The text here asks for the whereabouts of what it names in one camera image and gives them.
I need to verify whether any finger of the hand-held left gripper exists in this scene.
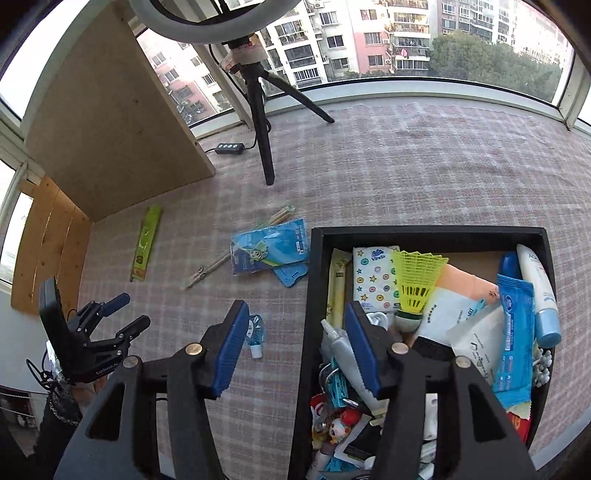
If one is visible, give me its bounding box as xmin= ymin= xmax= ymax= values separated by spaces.
xmin=98 ymin=292 xmax=132 ymax=320
xmin=113 ymin=315 xmax=151 ymax=352

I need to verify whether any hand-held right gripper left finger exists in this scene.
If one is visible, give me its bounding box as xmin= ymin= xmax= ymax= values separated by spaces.
xmin=53 ymin=300 xmax=251 ymax=480

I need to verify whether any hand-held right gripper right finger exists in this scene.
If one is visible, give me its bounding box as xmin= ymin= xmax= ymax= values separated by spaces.
xmin=345 ymin=300 xmax=539 ymax=480

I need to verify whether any small grey tube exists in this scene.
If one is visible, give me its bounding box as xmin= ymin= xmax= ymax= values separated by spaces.
xmin=320 ymin=318 xmax=386 ymax=413

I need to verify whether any blue plastic clothes clip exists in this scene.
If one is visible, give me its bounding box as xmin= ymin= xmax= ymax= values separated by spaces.
xmin=329 ymin=364 xmax=352 ymax=409

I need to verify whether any black container box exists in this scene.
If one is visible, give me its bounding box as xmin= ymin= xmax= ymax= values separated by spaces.
xmin=287 ymin=225 xmax=556 ymax=480

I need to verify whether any cartoon octopus keychain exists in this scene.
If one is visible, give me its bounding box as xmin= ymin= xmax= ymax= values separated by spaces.
xmin=308 ymin=392 xmax=362 ymax=450

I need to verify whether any white printed packet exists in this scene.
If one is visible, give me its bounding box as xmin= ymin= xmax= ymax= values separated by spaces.
xmin=449 ymin=304 xmax=507 ymax=385

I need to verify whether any white bottle with blue cap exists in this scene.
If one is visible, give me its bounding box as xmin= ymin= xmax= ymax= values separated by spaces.
xmin=516 ymin=243 xmax=562 ymax=350

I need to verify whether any person's left forearm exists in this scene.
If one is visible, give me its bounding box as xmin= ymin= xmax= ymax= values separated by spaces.
xmin=34 ymin=379 xmax=99 ymax=468

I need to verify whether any small blue sanitizer bottle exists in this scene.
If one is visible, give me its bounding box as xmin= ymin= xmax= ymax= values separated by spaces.
xmin=243 ymin=313 xmax=265 ymax=360

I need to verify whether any green hand cream tube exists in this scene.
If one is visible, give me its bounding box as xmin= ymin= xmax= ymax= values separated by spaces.
xmin=130 ymin=205 xmax=163 ymax=282

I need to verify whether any yellow star print packet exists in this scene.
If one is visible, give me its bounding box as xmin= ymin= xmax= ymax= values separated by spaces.
xmin=325 ymin=248 xmax=352 ymax=320

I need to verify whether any patterned tissue pack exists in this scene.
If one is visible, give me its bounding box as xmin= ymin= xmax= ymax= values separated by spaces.
xmin=352 ymin=246 xmax=401 ymax=315

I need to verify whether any wooden slat panel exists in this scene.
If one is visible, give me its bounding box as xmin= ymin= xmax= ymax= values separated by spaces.
xmin=10 ymin=176 xmax=94 ymax=316

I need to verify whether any yellow green shuttlecock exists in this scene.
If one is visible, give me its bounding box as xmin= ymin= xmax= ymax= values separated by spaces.
xmin=392 ymin=250 xmax=450 ymax=333

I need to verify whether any white sachet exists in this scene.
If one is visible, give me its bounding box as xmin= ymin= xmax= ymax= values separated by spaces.
xmin=414 ymin=288 xmax=482 ymax=343

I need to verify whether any blue card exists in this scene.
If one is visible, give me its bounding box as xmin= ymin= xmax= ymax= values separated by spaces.
xmin=271 ymin=264 xmax=309 ymax=289

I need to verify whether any blue card packet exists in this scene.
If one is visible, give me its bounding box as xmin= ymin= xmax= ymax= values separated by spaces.
xmin=230 ymin=217 xmax=311 ymax=278

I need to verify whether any peach packet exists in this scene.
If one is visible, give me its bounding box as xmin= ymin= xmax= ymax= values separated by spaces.
xmin=438 ymin=263 xmax=501 ymax=304

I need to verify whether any blue wet wipe packet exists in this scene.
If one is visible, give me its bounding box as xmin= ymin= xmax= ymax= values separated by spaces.
xmin=493 ymin=272 xmax=537 ymax=411

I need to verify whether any blue tube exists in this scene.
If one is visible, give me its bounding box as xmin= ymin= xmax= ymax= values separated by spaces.
xmin=499 ymin=251 xmax=523 ymax=282

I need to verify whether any red packet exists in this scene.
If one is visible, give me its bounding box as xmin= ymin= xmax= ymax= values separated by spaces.
xmin=507 ymin=405 xmax=533 ymax=445

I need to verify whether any light particle board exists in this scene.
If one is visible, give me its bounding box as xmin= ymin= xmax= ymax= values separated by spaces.
xmin=24 ymin=6 xmax=218 ymax=223

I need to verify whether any cotton swab pack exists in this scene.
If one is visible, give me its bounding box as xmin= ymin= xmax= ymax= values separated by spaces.
xmin=532 ymin=347 xmax=553 ymax=389

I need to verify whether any black tripod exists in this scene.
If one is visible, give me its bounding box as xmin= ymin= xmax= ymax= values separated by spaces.
xmin=225 ymin=41 xmax=336 ymax=186

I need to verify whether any ring light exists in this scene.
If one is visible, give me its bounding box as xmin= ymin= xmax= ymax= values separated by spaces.
xmin=128 ymin=0 xmax=306 ymax=46

